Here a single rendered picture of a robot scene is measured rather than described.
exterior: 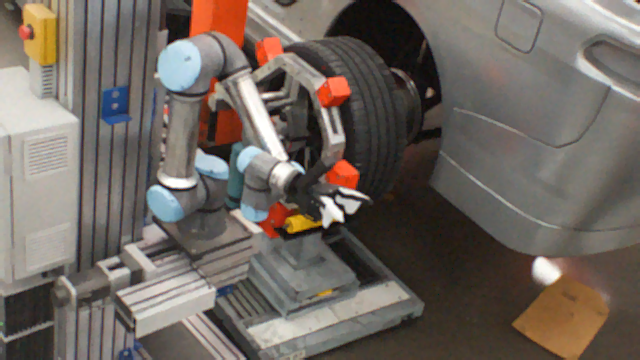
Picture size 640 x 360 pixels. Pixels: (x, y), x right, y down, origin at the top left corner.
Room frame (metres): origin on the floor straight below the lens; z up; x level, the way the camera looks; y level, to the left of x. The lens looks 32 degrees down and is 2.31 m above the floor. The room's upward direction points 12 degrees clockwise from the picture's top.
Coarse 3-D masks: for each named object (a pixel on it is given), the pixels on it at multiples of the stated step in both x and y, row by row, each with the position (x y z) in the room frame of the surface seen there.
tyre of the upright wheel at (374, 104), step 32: (320, 64) 2.68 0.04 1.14; (352, 64) 2.67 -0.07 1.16; (384, 64) 2.76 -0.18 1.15; (352, 96) 2.55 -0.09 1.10; (384, 96) 2.63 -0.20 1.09; (352, 128) 2.50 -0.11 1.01; (384, 128) 2.56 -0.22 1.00; (352, 160) 2.47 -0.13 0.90; (384, 160) 2.54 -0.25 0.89; (384, 192) 2.61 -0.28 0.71
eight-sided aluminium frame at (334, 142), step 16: (272, 64) 2.75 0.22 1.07; (288, 64) 2.68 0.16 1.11; (304, 64) 2.69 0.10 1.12; (256, 80) 2.82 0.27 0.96; (304, 80) 2.60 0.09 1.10; (320, 80) 2.58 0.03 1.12; (320, 112) 2.51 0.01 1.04; (336, 112) 2.54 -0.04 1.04; (320, 128) 2.50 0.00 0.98; (336, 128) 2.50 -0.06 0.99; (336, 144) 2.46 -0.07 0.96; (336, 160) 2.47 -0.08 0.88; (288, 208) 2.57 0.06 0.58
